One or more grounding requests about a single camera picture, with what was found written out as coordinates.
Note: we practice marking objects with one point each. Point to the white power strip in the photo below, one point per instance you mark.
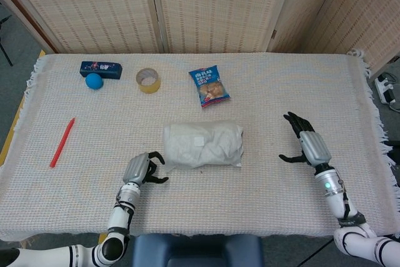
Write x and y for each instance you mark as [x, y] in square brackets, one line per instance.
[386, 88]

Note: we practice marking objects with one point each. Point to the blue ball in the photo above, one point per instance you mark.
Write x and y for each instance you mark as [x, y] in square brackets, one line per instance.
[94, 81]

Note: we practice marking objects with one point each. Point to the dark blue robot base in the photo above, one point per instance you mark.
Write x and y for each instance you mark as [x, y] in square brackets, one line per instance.
[197, 249]

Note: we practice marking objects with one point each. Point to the red pen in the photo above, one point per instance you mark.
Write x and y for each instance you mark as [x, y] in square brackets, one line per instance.
[62, 142]

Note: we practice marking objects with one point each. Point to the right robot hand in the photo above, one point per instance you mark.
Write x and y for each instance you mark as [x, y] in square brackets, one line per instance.
[314, 146]

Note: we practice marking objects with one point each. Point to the yellow tape roll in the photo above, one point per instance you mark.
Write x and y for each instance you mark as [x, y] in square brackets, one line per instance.
[150, 87]

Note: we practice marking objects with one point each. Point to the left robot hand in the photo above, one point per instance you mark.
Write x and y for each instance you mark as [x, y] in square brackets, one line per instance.
[136, 168]

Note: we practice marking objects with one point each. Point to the beige wicker folding screen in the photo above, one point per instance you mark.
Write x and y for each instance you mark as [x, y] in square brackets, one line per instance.
[218, 7]

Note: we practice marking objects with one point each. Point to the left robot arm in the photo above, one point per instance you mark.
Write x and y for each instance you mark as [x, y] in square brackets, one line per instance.
[120, 217]

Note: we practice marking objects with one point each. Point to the blue snack packet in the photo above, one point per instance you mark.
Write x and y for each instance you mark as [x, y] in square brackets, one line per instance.
[210, 87]

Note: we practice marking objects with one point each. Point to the transparent plastic bag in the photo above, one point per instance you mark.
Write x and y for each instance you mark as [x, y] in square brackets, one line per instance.
[203, 162]

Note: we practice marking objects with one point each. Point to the dark blue printed box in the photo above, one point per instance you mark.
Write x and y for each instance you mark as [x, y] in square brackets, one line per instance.
[103, 67]

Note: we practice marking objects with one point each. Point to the black chair leg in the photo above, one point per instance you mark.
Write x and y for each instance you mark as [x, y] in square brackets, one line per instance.
[4, 45]

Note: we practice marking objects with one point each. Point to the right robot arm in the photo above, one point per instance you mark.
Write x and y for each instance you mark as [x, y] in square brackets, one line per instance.
[337, 201]

